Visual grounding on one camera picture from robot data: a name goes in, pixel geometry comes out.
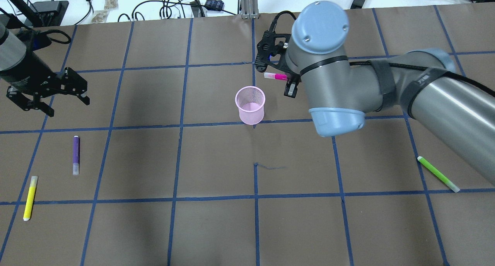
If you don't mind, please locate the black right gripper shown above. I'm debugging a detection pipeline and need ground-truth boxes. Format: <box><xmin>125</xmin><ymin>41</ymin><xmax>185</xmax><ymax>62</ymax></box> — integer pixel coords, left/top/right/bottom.
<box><xmin>254</xmin><ymin>31</ymin><xmax>300</xmax><ymax>98</ymax></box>

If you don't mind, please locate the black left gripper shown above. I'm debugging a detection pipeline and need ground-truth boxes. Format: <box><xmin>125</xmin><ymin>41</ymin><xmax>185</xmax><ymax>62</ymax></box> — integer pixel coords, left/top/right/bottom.
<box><xmin>6</xmin><ymin>53</ymin><xmax>90</xmax><ymax>117</ymax></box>

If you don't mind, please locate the pink marker pen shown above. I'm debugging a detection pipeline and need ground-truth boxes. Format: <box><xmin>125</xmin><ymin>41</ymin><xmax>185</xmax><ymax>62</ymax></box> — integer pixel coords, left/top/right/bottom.
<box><xmin>263</xmin><ymin>72</ymin><xmax>288</xmax><ymax>81</ymax></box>

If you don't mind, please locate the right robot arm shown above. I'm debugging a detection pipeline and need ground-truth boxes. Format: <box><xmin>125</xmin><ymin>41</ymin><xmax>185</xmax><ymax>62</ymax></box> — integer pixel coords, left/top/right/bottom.
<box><xmin>255</xmin><ymin>1</ymin><xmax>495</xmax><ymax>184</ymax></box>

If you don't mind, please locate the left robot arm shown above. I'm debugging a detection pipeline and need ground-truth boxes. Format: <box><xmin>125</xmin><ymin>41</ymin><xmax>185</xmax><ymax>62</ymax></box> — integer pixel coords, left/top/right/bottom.
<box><xmin>0</xmin><ymin>25</ymin><xmax>90</xmax><ymax>117</ymax></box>

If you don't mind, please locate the pink mesh cup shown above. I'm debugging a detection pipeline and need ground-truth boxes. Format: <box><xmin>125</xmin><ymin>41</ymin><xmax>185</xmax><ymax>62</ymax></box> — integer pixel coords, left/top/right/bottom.
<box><xmin>235</xmin><ymin>86</ymin><xmax>266</xmax><ymax>125</ymax></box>

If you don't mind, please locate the purple marker pen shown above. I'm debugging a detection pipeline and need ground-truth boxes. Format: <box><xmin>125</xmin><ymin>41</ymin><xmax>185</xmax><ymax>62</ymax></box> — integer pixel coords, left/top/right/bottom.
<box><xmin>72</xmin><ymin>135</ymin><xmax>80</xmax><ymax>176</ymax></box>

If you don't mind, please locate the yellow marker pen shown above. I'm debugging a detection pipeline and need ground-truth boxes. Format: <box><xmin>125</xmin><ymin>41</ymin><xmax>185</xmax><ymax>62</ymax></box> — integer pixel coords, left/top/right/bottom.
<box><xmin>23</xmin><ymin>176</ymin><xmax>38</xmax><ymax>222</ymax></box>

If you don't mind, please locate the green marker pen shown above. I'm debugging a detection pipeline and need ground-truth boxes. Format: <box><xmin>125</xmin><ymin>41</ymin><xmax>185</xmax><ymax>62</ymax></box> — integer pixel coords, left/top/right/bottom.
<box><xmin>416</xmin><ymin>156</ymin><xmax>460</xmax><ymax>193</ymax></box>

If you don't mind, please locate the black camera stand base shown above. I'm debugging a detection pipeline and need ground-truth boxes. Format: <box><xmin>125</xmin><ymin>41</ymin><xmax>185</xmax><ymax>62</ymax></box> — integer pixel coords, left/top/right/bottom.
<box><xmin>29</xmin><ymin>0</ymin><xmax>69</xmax><ymax>27</ymax></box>

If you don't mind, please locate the aluminium frame post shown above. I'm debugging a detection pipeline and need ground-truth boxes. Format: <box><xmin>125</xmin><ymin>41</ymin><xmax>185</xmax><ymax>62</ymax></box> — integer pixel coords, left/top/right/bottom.
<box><xmin>237</xmin><ymin>0</ymin><xmax>259</xmax><ymax>19</ymax></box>

